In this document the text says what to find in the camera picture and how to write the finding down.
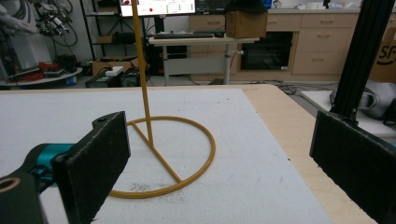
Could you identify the lit computer monitor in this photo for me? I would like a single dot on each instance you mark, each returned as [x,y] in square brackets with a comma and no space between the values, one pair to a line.
[162,6]

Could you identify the small white box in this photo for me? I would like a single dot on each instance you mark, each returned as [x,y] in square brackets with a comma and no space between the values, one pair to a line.
[114,71]

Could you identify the white board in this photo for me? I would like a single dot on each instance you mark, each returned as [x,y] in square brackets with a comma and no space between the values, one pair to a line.
[320,101]

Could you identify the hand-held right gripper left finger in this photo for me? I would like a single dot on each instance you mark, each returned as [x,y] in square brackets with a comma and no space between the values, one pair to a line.
[93,168]

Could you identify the black shelf rack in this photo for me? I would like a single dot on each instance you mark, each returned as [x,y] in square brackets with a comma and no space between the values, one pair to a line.
[93,31]

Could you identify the yellow metal hanger stand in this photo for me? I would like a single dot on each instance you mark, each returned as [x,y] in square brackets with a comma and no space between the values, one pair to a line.
[142,62]

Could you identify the black equipment case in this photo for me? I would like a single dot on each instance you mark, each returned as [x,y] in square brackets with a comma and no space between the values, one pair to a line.
[106,81]

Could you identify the white robot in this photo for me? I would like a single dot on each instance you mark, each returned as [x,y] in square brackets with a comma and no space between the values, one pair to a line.
[15,18]

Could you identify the round white table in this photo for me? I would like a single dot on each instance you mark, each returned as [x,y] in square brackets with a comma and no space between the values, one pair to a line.
[40,80]

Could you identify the black built-in appliance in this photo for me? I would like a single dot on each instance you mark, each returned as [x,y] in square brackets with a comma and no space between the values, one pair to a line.
[266,51]

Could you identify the black aluminium post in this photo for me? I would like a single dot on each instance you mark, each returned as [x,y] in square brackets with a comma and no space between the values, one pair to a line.
[361,56]

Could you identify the printed cardboard box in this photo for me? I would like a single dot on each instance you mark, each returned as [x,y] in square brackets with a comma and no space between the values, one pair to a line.
[385,59]

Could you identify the white table mat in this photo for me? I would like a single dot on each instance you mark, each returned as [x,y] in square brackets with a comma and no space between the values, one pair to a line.
[236,155]

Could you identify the dark computer monitor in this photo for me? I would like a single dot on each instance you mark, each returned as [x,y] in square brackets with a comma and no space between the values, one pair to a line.
[211,5]

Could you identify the grey and white headset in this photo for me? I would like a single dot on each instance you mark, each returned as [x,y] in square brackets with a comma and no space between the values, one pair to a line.
[375,99]

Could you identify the black keyboard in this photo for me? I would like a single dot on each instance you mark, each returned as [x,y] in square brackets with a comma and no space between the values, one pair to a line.
[183,35]

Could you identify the open cardboard box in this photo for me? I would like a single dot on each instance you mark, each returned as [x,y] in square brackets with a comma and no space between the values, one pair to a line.
[106,64]

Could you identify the light wooden desk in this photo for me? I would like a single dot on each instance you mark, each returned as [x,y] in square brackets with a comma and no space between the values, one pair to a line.
[199,41]

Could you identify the brown cardboard box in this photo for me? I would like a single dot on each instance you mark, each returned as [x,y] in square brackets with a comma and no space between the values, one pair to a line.
[246,24]

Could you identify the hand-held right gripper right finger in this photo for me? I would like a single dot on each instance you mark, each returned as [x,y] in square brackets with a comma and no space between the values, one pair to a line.
[355,161]

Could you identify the wooden drawer cabinet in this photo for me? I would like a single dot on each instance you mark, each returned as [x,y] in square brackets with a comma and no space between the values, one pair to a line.
[323,40]

